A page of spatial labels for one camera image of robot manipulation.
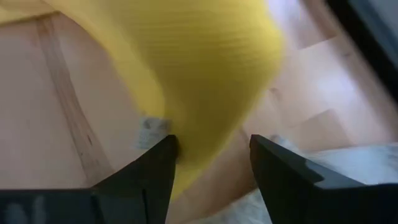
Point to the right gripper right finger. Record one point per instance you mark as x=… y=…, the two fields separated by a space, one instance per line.
x=280 y=177

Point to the yellow microfiber towel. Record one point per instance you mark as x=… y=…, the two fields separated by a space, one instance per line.
x=202 y=68

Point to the grey microfiber towel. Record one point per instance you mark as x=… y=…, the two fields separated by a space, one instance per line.
x=357 y=165

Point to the black aluminium table frame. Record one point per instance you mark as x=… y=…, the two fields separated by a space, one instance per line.
x=373 y=40

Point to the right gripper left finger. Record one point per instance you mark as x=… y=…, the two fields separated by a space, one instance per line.
x=143 y=186

